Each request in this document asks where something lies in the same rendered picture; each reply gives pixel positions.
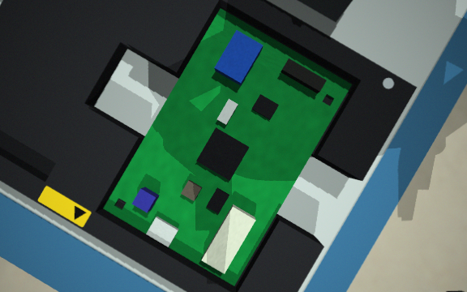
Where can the green circuit board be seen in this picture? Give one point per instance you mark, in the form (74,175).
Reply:
(227,146)

